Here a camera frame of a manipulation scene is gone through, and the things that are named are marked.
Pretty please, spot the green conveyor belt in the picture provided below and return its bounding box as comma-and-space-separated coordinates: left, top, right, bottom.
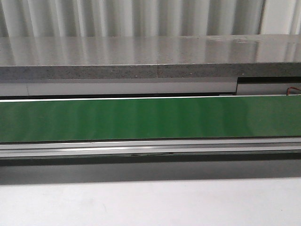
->
0, 96, 301, 143

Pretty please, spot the grey stone counter slab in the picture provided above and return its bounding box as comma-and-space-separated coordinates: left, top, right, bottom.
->
0, 35, 301, 80

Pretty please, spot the white pleated curtain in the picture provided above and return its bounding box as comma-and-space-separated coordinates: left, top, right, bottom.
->
0, 0, 301, 37

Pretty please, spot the aluminium conveyor front rail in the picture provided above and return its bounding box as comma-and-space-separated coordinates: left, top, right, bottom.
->
0, 137, 301, 166

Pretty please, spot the grey metal rear rail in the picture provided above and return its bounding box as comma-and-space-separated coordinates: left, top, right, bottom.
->
0, 76, 301, 97

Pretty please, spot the red wire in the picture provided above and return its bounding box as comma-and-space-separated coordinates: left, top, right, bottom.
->
285, 87, 301, 97

